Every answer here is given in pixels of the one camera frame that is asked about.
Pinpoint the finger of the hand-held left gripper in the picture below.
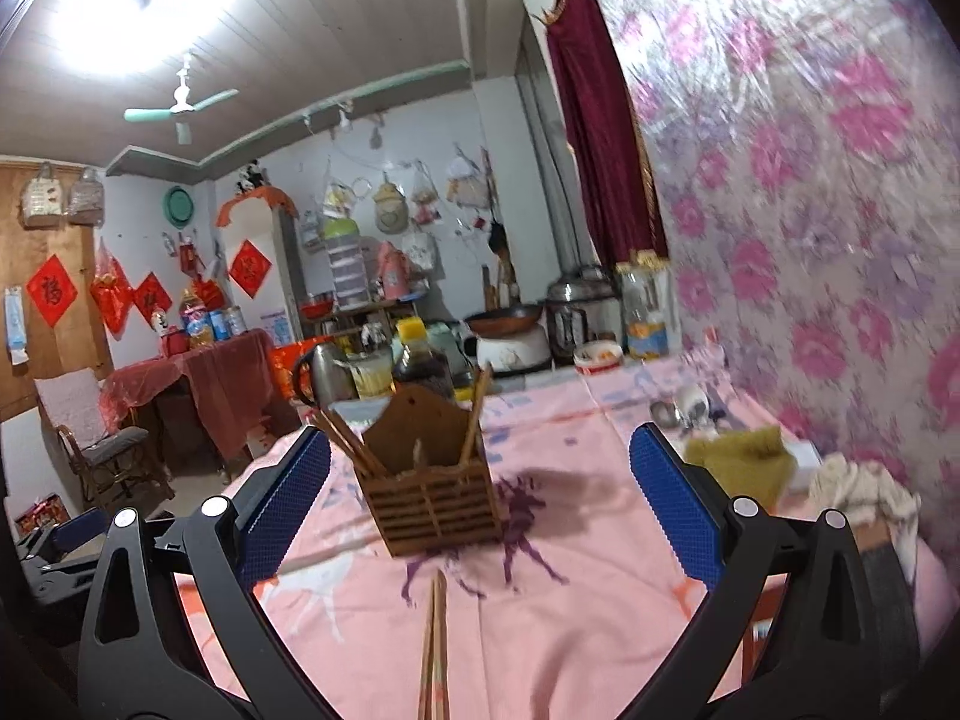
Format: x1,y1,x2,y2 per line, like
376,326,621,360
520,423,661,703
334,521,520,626
45,508,113,552

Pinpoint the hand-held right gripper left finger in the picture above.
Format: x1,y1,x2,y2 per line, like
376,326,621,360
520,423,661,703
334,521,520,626
77,426,332,720

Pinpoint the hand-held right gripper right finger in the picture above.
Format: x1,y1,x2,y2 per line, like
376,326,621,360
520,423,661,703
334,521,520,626
628,422,880,720

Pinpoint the bundle of wooden chopsticks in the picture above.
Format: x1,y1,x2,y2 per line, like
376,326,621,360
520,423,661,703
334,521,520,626
309,406,389,479

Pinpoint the slatted wooden chopstick holder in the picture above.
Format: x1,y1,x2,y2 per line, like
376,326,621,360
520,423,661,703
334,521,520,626
352,384,505,557

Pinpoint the printed bamboo chopstick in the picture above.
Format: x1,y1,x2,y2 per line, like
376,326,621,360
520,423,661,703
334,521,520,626
418,570,442,720

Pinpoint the plain wooden chopstick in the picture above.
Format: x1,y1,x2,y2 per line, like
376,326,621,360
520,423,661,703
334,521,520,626
433,570,451,720

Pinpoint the red printed cardboard box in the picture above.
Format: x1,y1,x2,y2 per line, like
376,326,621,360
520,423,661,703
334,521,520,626
15,495,68,533

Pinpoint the mustard yellow towel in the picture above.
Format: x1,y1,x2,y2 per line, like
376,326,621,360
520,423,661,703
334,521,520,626
684,424,797,500

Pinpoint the rattan chair with cushion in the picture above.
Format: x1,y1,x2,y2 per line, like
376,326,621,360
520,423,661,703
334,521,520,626
34,371,170,511

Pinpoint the stainless steel kettle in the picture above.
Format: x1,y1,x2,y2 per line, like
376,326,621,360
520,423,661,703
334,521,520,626
292,343,357,407

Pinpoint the table with red cloth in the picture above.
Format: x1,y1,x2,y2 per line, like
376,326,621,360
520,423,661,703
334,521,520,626
101,328,275,477

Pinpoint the red gift box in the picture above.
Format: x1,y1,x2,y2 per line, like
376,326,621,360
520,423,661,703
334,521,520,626
268,341,323,398

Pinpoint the steel cooking pot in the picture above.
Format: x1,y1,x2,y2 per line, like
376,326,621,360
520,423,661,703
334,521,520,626
349,349,395,398

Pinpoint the red and white bowl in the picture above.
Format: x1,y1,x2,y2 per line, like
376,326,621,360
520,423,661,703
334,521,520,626
574,340,625,376

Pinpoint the dark soy sauce bottle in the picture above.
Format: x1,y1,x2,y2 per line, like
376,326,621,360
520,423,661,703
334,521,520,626
391,316,457,400

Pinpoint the clear plastic bottle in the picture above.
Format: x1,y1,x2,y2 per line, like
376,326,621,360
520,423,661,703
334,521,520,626
619,259,680,359

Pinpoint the cream crumpled cloth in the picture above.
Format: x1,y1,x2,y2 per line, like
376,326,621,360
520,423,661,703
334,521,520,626
810,457,923,541

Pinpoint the white refrigerator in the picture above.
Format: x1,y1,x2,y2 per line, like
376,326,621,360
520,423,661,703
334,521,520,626
217,202,305,342

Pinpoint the yellow cooking oil bottle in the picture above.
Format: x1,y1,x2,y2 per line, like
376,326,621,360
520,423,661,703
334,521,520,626
180,292,215,350

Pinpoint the thin brown chopstick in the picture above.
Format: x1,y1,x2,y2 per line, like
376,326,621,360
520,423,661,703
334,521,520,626
457,362,494,466

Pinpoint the silver rice cooker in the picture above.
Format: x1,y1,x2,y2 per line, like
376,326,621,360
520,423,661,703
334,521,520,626
544,266,623,365

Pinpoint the white electric cooker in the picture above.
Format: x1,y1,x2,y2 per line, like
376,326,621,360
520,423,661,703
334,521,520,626
476,330,552,376

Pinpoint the white blue hanging packet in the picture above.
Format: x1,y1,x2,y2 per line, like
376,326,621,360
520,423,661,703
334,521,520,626
4,286,27,365

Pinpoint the red diamond paper on refrigerator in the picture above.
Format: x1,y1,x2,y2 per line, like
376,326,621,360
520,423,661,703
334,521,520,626
227,240,272,297

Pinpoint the stacked container with green lid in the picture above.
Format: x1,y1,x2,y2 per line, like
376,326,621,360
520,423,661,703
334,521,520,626
324,217,366,308

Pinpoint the red hanging decoration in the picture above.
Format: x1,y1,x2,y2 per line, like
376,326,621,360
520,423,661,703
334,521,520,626
90,240,136,335

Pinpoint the small red diamond paper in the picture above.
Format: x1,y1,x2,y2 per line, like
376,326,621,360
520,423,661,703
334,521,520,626
133,272,173,327

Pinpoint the brown wok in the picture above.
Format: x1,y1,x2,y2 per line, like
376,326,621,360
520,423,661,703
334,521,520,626
465,302,545,338

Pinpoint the large red diamond paper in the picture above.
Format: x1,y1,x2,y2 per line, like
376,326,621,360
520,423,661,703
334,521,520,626
26,255,80,329

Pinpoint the orange cloth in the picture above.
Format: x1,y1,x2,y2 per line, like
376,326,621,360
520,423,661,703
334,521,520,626
216,191,299,228

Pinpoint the beige hanging bag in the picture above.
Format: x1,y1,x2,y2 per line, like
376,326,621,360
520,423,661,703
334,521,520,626
373,180,410,233

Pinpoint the woven grey handbag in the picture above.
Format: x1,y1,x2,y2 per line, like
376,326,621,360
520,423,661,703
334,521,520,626
67,167,104,226

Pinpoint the woven beige handbag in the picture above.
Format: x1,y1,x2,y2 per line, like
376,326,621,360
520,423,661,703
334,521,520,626
19,163,62,230

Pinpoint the green ceiling fan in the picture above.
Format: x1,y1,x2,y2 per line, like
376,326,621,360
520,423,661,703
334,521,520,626
124,52,241,145

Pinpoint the round ceiling lamp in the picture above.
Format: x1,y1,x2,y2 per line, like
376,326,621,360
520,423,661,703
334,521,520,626
52,0,248,80

